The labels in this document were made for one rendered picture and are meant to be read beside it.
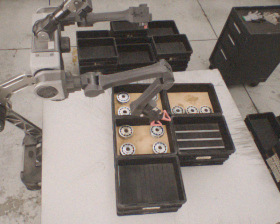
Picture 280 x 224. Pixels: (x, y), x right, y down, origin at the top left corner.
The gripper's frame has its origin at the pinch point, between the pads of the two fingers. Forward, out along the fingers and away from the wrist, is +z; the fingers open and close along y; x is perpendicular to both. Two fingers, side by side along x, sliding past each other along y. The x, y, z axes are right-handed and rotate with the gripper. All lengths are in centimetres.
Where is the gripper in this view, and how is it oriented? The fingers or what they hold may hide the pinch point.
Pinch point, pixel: (165, 122)
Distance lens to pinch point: 171.7
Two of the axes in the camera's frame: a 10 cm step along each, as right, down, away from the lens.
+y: -5.3, 3.8, 7.5
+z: 8.2, 4.6, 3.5
